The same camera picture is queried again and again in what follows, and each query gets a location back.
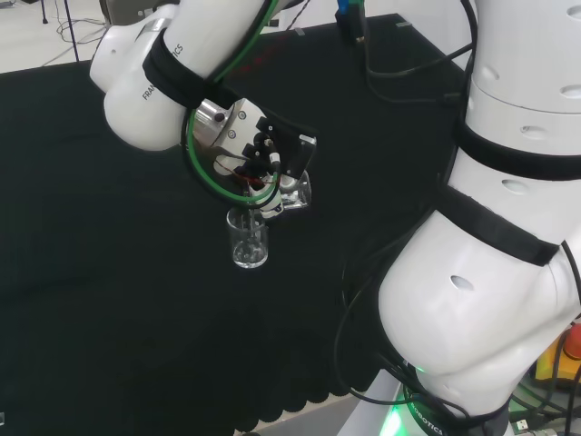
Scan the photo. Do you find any black bench cloth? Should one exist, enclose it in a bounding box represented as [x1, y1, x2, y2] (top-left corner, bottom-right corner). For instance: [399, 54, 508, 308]
[0, 13, 476, 433]

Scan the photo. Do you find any yellow stop button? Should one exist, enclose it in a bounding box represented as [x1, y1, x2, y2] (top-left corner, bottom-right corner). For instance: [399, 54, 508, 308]
[533, 319, 581, 392]

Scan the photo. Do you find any tall clear glass beaker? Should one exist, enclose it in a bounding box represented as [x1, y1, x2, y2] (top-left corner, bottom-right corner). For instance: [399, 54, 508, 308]
[225, 207, 271, 271]

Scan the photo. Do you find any black camera with blue plug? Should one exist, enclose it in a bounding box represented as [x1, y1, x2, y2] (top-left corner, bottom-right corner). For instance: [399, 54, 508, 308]
[334, 0, 369, 45]

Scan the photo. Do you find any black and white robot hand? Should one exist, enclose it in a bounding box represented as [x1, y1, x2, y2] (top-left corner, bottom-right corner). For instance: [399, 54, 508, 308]
[186, 96, 319, 220]

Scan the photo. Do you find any black camera cable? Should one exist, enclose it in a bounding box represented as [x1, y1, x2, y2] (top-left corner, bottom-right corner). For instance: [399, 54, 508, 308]
[361, 0, 478, 108]

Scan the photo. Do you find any small clear glass beaker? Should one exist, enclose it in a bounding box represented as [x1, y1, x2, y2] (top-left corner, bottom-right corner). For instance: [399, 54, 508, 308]
[276, 169, 315, 213]

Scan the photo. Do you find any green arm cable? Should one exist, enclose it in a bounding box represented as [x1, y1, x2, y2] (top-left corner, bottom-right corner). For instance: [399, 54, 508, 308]
[181, 0, 294, 206]

